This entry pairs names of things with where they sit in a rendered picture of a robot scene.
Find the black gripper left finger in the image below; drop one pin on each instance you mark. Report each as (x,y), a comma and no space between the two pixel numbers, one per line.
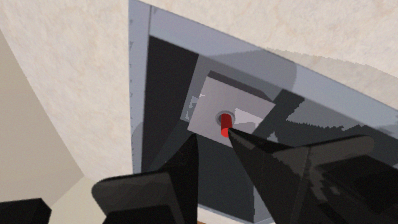
(174,184)

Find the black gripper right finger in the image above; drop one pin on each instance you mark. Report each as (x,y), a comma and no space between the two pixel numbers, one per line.
(281,173)

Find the red peg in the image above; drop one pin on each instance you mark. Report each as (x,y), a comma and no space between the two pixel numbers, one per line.
(226,122)

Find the grey square plate with hole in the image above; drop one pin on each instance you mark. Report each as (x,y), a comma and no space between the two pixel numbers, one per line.
(220,94)

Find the grey open box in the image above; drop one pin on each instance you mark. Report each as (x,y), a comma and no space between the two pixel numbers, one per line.
(170,57)

